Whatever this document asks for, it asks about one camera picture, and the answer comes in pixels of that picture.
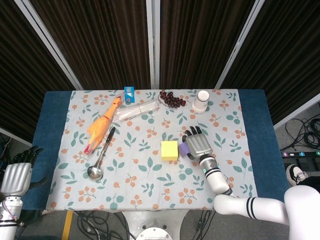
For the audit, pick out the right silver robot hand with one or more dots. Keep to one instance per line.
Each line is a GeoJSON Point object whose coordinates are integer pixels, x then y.
{"type": "Point", "coordinates": [198, 145]}

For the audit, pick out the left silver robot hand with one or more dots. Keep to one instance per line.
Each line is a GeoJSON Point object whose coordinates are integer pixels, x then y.
{"type": "Point", "coordinates": [15, 178]}

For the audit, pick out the purple foam cube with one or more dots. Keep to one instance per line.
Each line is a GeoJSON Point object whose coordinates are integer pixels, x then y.
{"type": "Point", "coordinates": [183, 149]}

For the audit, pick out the large yellow foam cube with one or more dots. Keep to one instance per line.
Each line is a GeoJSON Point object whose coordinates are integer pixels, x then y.
{"type": "Point", "coordinates": [169, 150]}

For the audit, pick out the round white robot base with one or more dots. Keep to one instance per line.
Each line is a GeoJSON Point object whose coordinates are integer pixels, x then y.
{"type": "Point", "coordinates": [153, 232]}

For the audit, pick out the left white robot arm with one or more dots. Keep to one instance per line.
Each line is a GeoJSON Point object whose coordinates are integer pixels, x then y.
{"type": "Point", "coordinates": [10, 207]}

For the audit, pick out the stack of white paper cups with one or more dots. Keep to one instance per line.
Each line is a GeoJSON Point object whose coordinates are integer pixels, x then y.
{"type": "Point", "coordinates": [201, 100]}

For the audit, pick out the dark red grape bunch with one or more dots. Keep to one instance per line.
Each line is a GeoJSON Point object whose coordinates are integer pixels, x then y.
{"type": "Point", "coordinates": [172, 100]}

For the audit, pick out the blue table cover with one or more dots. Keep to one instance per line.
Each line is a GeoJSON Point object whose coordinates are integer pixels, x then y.
{"type": "Point", "coordinates": [50, 125]}

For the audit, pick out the floral fruit print tablecloth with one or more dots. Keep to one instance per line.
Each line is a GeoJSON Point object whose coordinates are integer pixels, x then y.
{"type": "Point", "coordinates": [140, 180]}

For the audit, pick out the yellow floor tape strip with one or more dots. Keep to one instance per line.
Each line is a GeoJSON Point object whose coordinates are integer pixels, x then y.
{"type": "Point", "coordinates": [67, 225]}

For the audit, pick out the bundle of clear straws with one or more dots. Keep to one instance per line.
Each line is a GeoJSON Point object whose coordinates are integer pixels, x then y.
{"type": "Point", "coordinates": [137, 110]}

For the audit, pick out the small blue box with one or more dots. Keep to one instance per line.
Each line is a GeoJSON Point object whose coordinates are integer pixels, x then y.
{"type": "Point", "coordinates": [129, 94]}

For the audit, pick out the orange rubber chicken toy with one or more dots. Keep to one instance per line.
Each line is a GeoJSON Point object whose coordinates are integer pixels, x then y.
{"type": "Point", "coordinates": [100, 125]}

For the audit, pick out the white and black sneaker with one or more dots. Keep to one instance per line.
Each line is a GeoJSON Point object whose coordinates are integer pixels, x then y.
{"type": "Point", "coordinates": [295, 175]}

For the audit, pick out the black power strip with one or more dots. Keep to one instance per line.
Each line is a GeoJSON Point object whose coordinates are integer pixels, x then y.
{"type": "Point", "coordinates": [300, 154]}

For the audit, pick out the dark brown screen panel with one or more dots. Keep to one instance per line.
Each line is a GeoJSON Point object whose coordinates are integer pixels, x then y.
{"type": "Point", "coordinates": [100, 37]}
{"type": "Point", "coordinates": [287, 62]}
{"type": "Point", "coordinates": [20, 75]}
{"type": "Point", "coordinates": [200, 37]}

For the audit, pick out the black trouser leg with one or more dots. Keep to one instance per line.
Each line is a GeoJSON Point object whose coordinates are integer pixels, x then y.
{"type": "Point", "coordinates": [312, 182]}

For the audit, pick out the grey table pedestal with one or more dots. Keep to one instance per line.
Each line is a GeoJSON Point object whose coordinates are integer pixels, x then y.
{"type": "Point", "coordinates": [155, 216]}

